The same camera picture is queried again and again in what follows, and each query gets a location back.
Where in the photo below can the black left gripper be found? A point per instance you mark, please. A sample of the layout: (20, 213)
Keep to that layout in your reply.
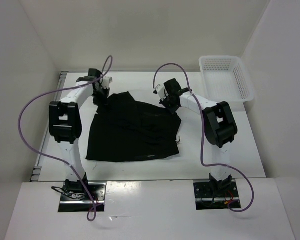
(103, 100)

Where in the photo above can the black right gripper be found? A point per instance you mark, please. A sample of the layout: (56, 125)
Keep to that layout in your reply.
(172, 110)

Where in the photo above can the black shorts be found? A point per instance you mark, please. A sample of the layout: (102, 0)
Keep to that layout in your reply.
(126, 130)

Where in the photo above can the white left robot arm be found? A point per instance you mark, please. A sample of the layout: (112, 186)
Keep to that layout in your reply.
(65, 126)

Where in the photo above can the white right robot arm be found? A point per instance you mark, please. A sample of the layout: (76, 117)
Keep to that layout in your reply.
(219, 127)

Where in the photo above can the white plastic basket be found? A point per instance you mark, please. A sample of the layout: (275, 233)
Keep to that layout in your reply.
(225, 78)

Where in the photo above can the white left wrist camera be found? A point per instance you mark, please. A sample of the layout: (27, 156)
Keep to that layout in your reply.
(105, 82)

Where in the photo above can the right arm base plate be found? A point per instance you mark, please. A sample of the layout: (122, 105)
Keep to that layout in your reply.
(205, 199)

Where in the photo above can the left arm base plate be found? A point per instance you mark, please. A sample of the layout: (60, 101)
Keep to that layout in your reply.
(73, 202)

